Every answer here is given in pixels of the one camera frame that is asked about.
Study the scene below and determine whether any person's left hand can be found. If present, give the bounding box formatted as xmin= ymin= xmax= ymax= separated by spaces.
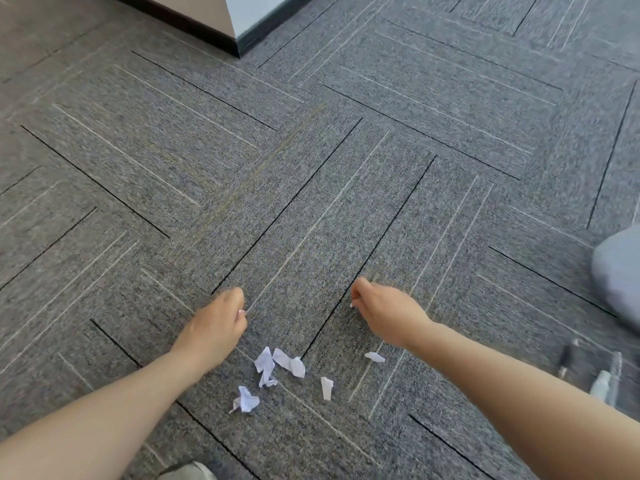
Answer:
xmin=171 ymin=287 xmax=249 ymax=376

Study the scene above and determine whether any black baseboard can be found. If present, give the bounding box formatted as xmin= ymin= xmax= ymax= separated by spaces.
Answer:
xmin=107 ymin=0 xmax=321 ymax=59

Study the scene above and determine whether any person's right forearm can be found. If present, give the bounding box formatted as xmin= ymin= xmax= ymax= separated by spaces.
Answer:
xmin=406 ymin=320 xmax=640 ymax=480

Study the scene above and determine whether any person's right hand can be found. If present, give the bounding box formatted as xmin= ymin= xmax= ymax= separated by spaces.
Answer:
xmin=350 ymin=277 xmax=434 ymax=351

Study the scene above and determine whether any person's left forearm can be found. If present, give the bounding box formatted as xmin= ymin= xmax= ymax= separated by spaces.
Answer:
xmin=0 ymin=343 xmax=215 ymax=480

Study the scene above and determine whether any white marker pen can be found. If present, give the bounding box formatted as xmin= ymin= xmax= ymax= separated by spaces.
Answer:
xmin=589 ymin=352 xmax=624 ymax=408

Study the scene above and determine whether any grey cushion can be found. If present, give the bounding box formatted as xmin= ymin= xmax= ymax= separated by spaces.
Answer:
xmin=591 ymin=226 xmax=640 ymax=336

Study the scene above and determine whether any person's grey shoe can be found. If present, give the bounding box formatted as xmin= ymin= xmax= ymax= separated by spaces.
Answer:
xmin=157 ymin=461 xmax=219 ymax=480

